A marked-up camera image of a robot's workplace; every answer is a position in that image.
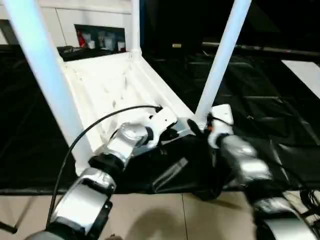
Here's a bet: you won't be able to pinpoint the black floor cables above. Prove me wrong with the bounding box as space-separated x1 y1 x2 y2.
298 188 320 216

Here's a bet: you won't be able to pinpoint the black plastic mat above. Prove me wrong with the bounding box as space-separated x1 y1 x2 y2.
0 42 320 201

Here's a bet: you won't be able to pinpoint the black stand leg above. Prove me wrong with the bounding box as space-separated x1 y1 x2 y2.
0 220 19 234

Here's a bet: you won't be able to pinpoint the white cabinet with glass doors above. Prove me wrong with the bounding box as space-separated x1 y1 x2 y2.
0 0 141 54

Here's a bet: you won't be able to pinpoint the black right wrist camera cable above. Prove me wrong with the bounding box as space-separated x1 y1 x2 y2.
209 113 301 181

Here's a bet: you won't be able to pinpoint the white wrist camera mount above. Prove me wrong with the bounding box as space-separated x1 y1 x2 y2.
146 106 179 149
206 103 235 149

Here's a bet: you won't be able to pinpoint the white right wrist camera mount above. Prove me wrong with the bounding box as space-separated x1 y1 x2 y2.
206 103 235 149

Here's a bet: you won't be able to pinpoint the long dark metal rod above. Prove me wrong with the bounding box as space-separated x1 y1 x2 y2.
201 41 320 58

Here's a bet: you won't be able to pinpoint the red bottle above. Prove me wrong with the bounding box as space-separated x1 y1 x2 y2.
77 29 86 48

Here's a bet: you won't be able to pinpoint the white flat board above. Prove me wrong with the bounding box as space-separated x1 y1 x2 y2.
281 59 320 99

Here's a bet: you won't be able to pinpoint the white plastic table top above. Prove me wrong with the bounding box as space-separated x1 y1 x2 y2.
56 49 201 176

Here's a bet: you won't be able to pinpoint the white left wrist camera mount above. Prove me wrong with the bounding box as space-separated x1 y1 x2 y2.
146 106 179 149

